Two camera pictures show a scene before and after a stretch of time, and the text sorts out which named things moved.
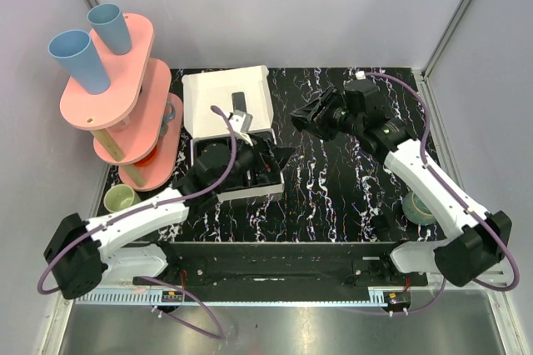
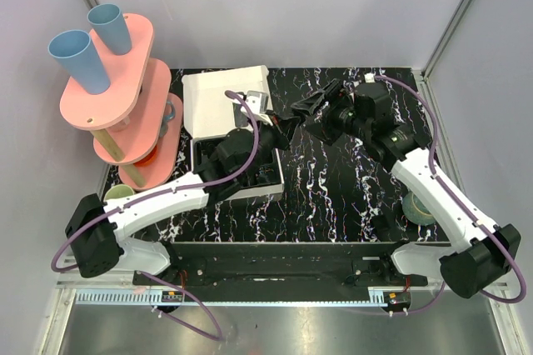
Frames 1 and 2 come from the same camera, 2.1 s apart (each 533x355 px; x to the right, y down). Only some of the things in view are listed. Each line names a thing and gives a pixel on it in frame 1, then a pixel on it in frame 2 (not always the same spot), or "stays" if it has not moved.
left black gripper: (261, 156) → (277, 129)
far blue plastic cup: (107, 21) stays
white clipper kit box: (246, 89) stays
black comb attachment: (381, 224) stays
